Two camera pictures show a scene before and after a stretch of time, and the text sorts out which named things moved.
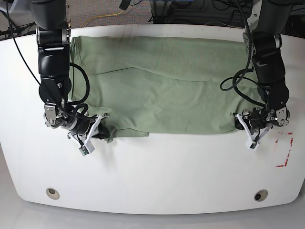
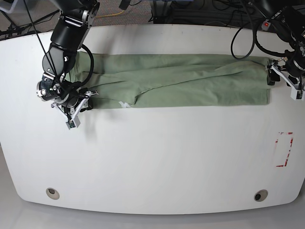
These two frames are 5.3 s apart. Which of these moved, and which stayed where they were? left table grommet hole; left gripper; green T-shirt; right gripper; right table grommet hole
Moved: right gripper; green T-shirt; left gripper
Stayed: left table grommet hole; right table grommet hole
